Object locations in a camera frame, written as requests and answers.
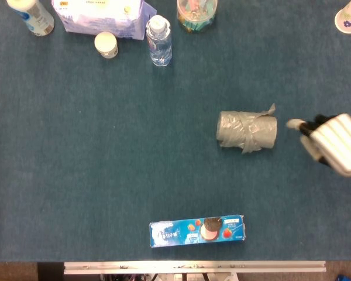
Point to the small white lidded jar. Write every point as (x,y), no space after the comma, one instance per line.
(106,44)

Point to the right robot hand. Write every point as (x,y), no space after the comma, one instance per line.
(333,143)

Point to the purple tissue pack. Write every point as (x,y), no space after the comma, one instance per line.
(102,17)

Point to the white light-blue lotion bottle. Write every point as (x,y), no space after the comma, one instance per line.
(32,16)

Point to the clear jar of binder clips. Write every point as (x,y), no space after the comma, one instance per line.
(196,14)

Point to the clear water bottle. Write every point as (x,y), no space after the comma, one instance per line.
(159,41)

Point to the blue Oreo cookie box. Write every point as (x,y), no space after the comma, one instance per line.
(197,231)

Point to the aluminium frame rail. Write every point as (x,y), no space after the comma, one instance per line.
(193,267)

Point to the grey duct-taped cylinder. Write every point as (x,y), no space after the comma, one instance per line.
(245,130)

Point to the floral paper cup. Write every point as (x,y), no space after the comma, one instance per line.
(347,21)

